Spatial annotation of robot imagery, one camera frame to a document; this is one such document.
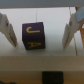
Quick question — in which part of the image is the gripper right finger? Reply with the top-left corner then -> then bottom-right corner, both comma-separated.
61,14 -> 84,50

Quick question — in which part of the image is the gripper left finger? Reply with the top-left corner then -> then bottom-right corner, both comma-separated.
0,12 -> 19,48

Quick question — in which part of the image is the white cabinet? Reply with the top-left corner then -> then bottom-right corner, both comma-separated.
0,6 -> 84,74

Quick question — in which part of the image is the purple block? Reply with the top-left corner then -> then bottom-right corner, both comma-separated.
21,21 -> 46,51

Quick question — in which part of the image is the black door handle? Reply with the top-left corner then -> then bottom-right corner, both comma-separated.
41,70 -> 65,84

